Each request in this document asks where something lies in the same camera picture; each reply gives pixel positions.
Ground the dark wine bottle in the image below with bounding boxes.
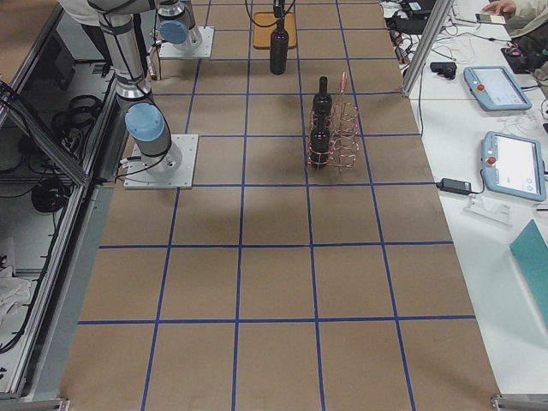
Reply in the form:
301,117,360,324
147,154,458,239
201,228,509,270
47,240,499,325
310,116,330,170
270,19,289,75
313,76,332,122

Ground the robot arm over tray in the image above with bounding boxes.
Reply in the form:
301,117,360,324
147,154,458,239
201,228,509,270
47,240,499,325
156,1,293,51

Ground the robot arm over basket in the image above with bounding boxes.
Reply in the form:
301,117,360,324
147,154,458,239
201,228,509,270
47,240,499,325
59,1,181,176

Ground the wooden tray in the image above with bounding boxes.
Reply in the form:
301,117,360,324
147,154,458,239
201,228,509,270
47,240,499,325
252,11,298,51

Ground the teach pendant tablet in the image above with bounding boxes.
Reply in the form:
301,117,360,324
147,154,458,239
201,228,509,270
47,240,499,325
481,131,547,201
463,66,532,111

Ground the black power adapter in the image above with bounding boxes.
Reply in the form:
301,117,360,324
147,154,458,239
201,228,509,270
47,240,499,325
436,178,472,195

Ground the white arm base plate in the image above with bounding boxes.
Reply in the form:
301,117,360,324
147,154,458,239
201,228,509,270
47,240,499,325
123,134,199,189
159,27,215,60

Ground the copper wire bottle basket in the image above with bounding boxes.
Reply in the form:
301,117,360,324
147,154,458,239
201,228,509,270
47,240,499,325
307,71,360,171

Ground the aluminium frame post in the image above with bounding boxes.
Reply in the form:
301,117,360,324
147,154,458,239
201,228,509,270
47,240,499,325
402,0,453,97

